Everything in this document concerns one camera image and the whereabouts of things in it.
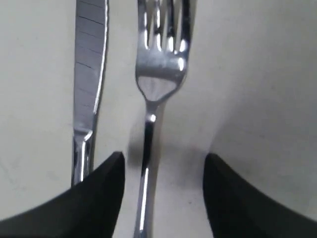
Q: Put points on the stainless steel table knife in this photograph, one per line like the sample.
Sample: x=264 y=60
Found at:
x=91 y=29

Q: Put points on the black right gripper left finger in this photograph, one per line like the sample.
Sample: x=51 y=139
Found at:
x=88 y=210

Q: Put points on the stainless steel fork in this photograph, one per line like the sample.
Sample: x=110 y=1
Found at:
x=164 y=40

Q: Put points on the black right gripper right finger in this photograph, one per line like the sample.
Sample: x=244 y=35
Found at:
x=236 y=209

